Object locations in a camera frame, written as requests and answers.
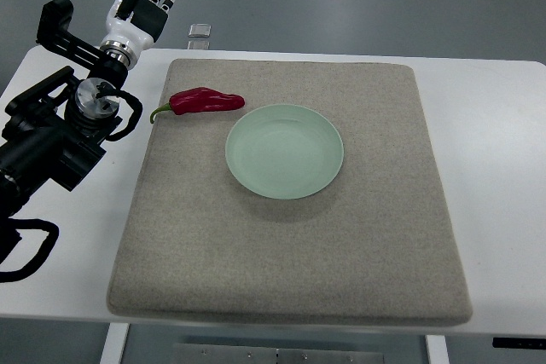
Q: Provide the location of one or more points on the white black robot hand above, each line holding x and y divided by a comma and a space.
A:
136, 25

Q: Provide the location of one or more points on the red chili pepper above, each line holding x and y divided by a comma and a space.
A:
199, 100

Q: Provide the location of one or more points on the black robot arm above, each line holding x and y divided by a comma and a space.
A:
56, 127

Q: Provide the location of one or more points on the light green plate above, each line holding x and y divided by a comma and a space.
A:
284, 151

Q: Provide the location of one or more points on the clear plastic floor box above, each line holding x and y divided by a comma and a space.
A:
199, 30

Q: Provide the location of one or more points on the beige felt mat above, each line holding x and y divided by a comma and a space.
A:
375, 247

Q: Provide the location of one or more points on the left white table leg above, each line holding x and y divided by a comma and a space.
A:
114, 345

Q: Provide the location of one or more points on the white table leg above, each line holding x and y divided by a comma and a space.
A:
437, 352
114, 345

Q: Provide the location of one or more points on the right white table leg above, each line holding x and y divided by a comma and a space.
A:
437, 352

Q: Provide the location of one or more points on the black table control panel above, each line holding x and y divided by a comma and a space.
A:
519, 343

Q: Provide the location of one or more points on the metal base plate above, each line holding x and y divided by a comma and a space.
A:
211, 353

